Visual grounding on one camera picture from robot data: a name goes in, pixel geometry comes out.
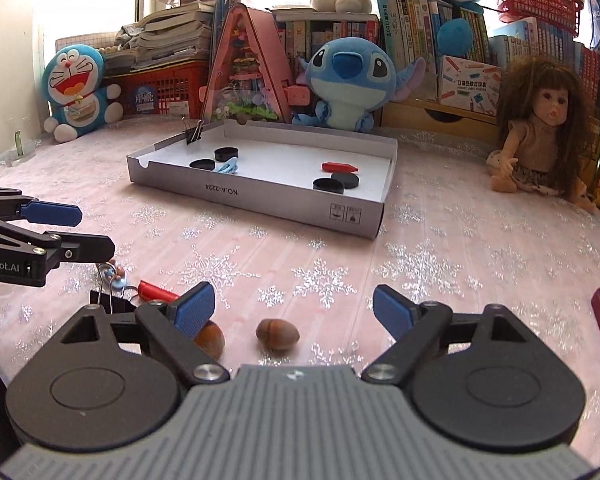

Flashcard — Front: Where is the small black binder clip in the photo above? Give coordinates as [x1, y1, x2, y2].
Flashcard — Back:
[182, 117, 204, 145]

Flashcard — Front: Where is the brown-haired doll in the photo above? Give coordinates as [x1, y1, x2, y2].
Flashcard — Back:
[486, 56, 596, 214]

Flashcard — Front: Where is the large black binder clip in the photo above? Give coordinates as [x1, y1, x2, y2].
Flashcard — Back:
[90, 264, 138, 314]

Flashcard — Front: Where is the white colourful pencil box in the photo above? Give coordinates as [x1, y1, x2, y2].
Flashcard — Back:
[438, 55, 502, 116]

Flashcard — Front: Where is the red crayon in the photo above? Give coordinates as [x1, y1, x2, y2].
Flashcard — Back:
[137, 281, 178, 304]
[322, 162, 358, 174]

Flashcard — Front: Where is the wooden drawer box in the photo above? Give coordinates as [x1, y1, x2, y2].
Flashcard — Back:
[378, 98, 498, 145]

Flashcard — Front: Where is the blue hair clip with bears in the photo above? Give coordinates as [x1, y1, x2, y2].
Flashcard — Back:
[98, 262, 126, 290]

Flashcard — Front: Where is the brown hazelnut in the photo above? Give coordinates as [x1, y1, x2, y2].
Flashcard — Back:
[194, 321, 225, 361]
[256, 318, 300, 352]

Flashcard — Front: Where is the row of upright books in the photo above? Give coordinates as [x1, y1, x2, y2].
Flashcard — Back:
[274, 0, 600, 106]

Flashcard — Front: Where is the red plastic crate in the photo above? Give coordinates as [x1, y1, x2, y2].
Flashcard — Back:
[102, 61, 209, 118]

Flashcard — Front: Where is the black lid in tray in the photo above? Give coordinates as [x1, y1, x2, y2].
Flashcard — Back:
[189, 158, 215, 171]

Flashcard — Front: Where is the blue Stitch plush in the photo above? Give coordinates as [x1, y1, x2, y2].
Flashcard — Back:
[292, 37, 427, 133]

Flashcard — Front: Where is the light blue hair clip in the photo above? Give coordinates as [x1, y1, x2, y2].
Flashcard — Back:
[214, 157, 238, 174]

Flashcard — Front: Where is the grey cardboard box tray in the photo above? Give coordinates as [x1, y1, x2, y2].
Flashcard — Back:
[126, 120, 398, 238]

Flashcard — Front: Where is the Doraemon plush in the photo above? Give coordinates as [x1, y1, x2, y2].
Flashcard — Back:
[42, 44, 123, 143]

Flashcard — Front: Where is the black round lid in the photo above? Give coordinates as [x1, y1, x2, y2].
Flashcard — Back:
[332, 172, 360, 190]

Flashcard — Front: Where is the red plastic basket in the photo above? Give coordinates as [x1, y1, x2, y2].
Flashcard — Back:
[496, 0, 583, 36]

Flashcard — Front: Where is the stack of books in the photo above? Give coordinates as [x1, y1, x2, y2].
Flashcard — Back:
[99, 0, 240, 75]

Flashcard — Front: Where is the black round cap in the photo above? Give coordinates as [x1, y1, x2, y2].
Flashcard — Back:
[312, 178, 344, 194]
[214, 146, 239, 162]

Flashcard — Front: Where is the pink triangular dollhouse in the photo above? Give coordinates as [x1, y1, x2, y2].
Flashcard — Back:
[199, 3, 311, 124]

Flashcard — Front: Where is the black round cap in tray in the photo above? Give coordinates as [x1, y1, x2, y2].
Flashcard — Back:
[214, 146, 239, 162]

